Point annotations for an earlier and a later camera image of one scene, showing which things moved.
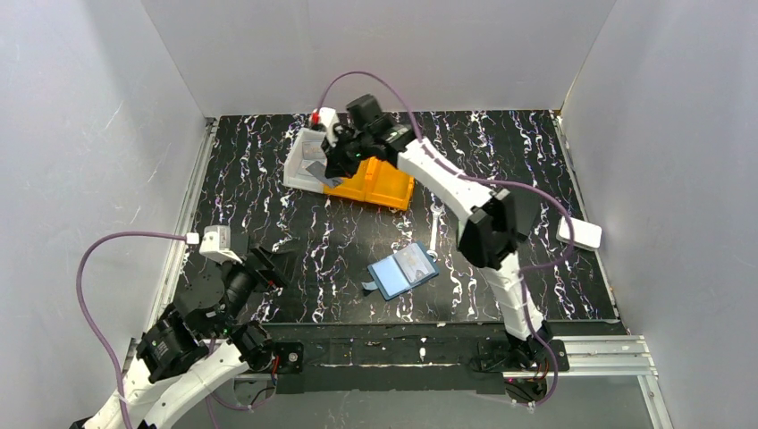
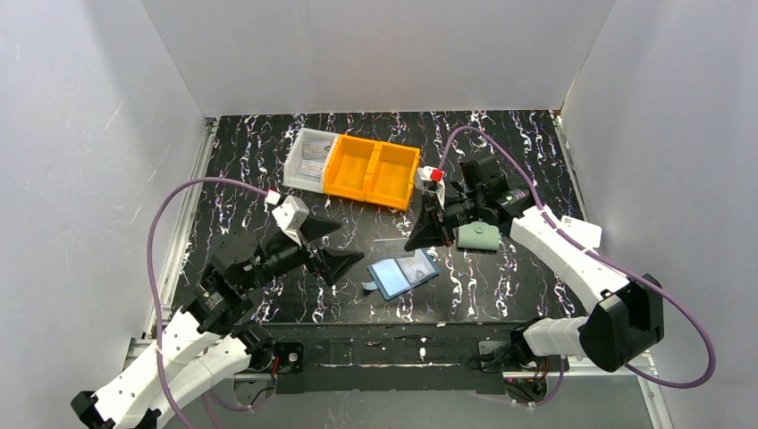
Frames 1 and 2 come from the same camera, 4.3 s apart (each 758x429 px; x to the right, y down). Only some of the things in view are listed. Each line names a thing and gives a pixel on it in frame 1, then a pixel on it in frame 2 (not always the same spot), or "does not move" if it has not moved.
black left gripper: x=262 y=269 to x=314 y=251
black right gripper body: x=338 y=156 to x=442 y=218
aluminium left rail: x=182 y=226 does not move
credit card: x=319 y=169 to x=391 y=248
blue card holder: x=401 y=271 does not move
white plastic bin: x=307 y=149 does not move
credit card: x=313 y=151 does not move
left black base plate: x=290 y=356 does not move
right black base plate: x=492 y=356 does not move
